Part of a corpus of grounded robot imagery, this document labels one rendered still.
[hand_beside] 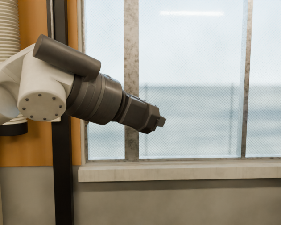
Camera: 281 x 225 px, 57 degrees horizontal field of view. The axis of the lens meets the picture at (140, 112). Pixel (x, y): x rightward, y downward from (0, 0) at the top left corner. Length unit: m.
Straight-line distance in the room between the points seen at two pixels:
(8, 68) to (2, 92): 0.04
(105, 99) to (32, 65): 0.12
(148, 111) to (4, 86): 0.25
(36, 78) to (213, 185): 1.49
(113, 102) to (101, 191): 1.27
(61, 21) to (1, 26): 0.29
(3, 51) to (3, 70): 1.02
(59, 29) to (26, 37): 0.21
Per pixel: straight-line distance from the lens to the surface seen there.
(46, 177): 1.71
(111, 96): 0.43
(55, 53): 0.39
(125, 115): 0.45
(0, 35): 1.49
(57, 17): 1.53
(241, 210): 1.89
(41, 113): 0.40
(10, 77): 0.48
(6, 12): 1.52
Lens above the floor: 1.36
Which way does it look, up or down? 7 degrees down
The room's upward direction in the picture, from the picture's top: straight up
